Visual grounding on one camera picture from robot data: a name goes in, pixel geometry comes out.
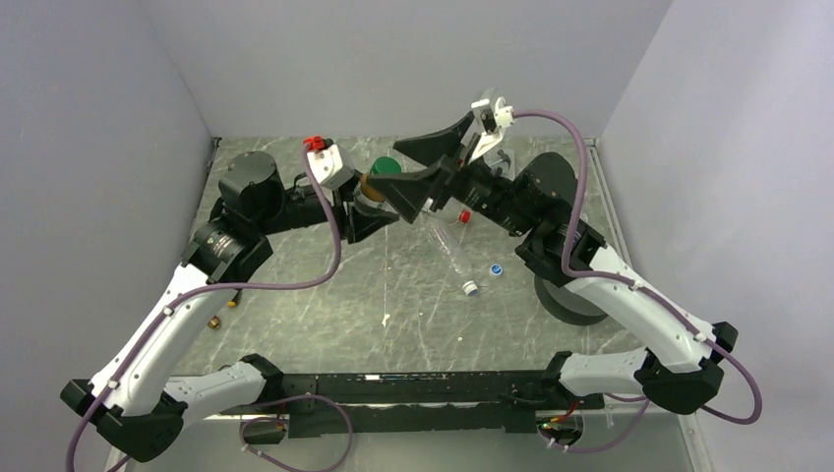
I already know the brown bottle green cap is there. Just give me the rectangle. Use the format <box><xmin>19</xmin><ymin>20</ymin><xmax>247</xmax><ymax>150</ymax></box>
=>
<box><xmin>354</xmin><ymin>169</ymin><xmax>395</xmax><ymax>212</ymax></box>

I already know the red label clear bottle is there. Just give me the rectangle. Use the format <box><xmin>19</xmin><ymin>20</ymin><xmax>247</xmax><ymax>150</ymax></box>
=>
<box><xmin>423</xmin><ymin>205</ymin><xmax>471</xmax><ymax>224</ymax></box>

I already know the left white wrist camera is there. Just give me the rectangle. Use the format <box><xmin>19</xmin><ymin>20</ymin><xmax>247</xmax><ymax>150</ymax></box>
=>
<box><xmin>303</xmin><ymin>136</ymin><xmax>355</xmax><ymax>191</ymax></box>

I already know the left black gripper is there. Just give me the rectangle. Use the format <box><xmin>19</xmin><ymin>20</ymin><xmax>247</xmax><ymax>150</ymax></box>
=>
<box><xmin>255</xmin><ymin>169</ymin><xmax>399</xmax><ymax>243</ymax></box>

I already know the clear plastic organizer box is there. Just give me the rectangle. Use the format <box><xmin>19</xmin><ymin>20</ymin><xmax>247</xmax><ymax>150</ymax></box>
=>
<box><xmin>483</xmin><ymin>148</ymin><xmax>516</xmax><ymax>181</ymax></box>

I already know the small black hammer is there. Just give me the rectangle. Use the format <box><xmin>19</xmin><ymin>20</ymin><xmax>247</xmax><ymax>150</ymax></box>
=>
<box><xmin>496</xmin><ymin>149</ymin><xmax>512</xmax><ymax>172</ymax></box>

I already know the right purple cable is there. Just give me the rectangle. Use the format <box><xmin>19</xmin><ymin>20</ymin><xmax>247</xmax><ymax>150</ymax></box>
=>
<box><xmin>510</xmin><ymin>108</ymin><xmax>763</xmax><ymax>455</ymax></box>

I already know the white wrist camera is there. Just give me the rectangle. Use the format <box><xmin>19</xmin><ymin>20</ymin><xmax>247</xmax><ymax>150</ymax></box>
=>
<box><xmin>303</xmin><ymin>136</ymin><xmax>355</xmax><ymax>191</ymax></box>
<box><xmin>466</xmin><ymin>88</ymin><xmax>515</xmax><ymax>163</ymax></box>

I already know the black base frame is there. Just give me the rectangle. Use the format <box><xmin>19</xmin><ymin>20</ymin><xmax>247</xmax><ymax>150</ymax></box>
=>
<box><xmin>224</xmin><ymin>370</ymin><xmax>605</xmax><ymax>439</ymax></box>

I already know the black round disc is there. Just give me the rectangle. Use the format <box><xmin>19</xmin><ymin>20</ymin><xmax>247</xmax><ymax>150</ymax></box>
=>
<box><xmin>534</xmin><ymin>276</ymin><xmax>608</xmax><ymax>326</ymax></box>

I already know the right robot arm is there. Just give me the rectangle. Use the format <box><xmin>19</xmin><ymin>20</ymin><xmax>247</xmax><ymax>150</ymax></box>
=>
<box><xmin>369</xmin><ymin>115</ymin><xmax>738</xmax><ymax>415</ymax></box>

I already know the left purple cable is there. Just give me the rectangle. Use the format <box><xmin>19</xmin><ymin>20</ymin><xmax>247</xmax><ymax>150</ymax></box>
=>
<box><xmin>63</xmin><ymin>144</ymin><xmax>355</xmax><ymax>472</ymax></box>

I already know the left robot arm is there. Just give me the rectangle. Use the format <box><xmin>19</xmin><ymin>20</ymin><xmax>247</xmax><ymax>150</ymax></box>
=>
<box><xmin>61</xmin><ymin>151</ymin><xmax>397</xmax><ymax>462</ymax></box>

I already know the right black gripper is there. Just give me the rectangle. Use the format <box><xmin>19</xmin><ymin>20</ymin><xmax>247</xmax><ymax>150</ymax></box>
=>
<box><xmin>366</xmin><ymin>111</ymin><xmax>535</xmax><ymax>237</ymax></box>

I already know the purple cable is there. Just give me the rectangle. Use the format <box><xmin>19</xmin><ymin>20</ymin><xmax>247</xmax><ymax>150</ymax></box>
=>
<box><xmin>63</xmin><ymin>144</ymin><xmax>355</xmax><ymax>472</ymax></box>
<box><xmin>510</xmin><ymin>108</ymin><xmax>763</xmax><ymax>455</ymax></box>

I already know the clear unlabeled plastic bottle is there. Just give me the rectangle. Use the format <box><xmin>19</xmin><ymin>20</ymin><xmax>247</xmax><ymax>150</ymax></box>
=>
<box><xmin>422</xmin><ymin>214</ymin><xmax>479</xmax><ymax>296</ymax></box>

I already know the aluminium rail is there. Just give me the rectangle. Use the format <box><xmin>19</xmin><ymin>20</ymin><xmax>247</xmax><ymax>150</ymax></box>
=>
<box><xmin>103</xmin><ymin>370</ymin><xmax>695</xmax><ymax>425</ymax></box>

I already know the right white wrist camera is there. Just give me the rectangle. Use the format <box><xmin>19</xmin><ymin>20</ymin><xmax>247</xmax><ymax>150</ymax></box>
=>
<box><xmin>466</xmin><ymin>88</ymin><xmax>515</xmax><ymax>163</ymax></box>

